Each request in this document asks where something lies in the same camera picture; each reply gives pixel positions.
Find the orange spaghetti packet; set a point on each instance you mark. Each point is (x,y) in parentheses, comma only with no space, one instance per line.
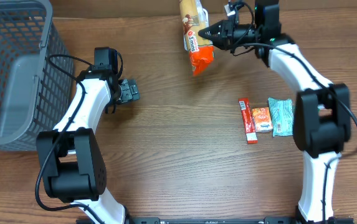
(201,51)

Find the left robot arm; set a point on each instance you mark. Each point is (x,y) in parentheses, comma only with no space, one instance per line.
(72,170)

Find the teal wet wipes pack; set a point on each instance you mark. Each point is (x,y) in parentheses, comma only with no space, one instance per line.
(281,112)

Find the grey plastic mesh basket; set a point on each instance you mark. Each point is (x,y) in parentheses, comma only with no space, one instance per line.
(34,96)

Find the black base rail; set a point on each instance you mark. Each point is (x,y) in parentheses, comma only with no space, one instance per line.
(266,220)

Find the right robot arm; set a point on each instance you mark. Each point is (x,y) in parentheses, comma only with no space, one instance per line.
(321,124)

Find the red stick sachet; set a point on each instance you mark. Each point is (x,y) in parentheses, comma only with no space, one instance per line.
(249,126)

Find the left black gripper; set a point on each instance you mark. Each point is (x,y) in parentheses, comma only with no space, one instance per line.
(129,91)

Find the white barcode scanner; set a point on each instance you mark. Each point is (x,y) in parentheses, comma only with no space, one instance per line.
(206,20)

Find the small orange snack box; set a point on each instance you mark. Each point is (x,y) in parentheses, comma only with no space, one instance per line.
(262,119)

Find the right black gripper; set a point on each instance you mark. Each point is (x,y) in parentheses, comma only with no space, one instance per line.
(219,34)

